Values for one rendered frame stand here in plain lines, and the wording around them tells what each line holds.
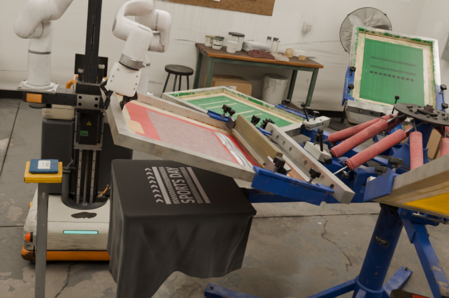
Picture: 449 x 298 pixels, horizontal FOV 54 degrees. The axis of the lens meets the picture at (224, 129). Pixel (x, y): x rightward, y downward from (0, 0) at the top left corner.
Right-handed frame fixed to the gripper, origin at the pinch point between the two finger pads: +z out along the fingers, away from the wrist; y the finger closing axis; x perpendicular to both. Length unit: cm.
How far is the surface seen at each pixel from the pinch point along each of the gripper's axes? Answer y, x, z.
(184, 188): -36.4, 3.5, 22.1
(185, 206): -33.3, 17.3, 22.9
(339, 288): -148, -6, 61
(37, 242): 6, -10, 66
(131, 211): -14.5, 19.5, 28.1
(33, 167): 16.9, -9.6, 34.8
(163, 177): -30.0, -5.5, 23.9
